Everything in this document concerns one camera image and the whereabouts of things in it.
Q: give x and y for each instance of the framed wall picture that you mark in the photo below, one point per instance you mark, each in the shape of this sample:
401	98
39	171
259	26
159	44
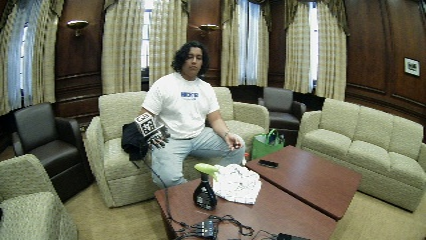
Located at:
412	66

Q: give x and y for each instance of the small dark leather armchair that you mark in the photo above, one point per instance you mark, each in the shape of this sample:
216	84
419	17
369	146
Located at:
280	103

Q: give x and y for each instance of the white marker cube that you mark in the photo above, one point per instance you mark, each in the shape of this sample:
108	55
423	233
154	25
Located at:
146	124

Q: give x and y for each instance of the white crumpled cloth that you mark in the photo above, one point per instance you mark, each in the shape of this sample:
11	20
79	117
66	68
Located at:
238	185

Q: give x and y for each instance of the beige checked curtain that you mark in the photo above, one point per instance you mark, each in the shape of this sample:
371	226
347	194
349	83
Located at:
47	56
168	40
231	46
332	60
297	53
264	56
122	50

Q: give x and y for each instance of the green tote bag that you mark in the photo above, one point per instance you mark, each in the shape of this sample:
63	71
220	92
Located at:
266	146

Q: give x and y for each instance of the the person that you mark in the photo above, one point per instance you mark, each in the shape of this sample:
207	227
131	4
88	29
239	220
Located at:
182	113

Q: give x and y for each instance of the beige three-seat sofa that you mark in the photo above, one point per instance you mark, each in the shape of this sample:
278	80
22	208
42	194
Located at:
368	133

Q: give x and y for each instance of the large dark leather armchair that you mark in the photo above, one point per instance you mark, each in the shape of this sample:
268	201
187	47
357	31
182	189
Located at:
45	133

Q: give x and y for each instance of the brass wall lamp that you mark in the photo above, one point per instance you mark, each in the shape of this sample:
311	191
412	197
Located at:
210	27
78	24

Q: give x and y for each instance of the black flat device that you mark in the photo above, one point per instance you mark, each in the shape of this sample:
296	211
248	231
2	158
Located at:
291	237

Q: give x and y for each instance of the white sheer curtain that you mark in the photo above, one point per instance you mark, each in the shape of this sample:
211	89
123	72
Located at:
250	46
18	66

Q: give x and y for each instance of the brown wooden coffee table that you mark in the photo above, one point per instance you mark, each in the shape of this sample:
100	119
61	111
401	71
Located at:
284	216
311	180

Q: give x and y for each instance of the black spray bottle green trigger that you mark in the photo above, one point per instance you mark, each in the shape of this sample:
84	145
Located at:
204	195

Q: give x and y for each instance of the black jacket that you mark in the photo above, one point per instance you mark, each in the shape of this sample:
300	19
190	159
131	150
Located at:
134	140

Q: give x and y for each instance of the black phone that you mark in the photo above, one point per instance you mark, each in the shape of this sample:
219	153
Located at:
268	163

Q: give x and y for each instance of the beige two-seat sofa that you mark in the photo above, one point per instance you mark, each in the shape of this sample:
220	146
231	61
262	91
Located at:
120	110

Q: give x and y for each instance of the beige upholstered armchair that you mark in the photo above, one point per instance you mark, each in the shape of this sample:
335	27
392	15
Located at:
27	206

